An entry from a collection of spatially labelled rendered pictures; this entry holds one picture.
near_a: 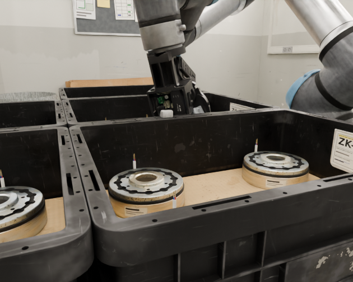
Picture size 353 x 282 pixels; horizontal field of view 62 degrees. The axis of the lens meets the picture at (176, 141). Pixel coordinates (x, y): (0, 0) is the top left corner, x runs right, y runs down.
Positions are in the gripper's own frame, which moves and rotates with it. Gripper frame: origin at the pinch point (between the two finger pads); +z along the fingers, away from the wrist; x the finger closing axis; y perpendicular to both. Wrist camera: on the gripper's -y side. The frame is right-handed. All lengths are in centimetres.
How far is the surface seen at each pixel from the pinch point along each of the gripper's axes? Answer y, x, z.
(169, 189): 24.7, 3.9, -4.5
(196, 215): 40.5, 12.1, -12.4
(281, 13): -375, 40, -11
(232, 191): 16.9, 10.4, 1.1
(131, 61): -269, -131, 5
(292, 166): 11.7, 19.5, 0.2
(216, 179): 12.9, 7.4, 1.1
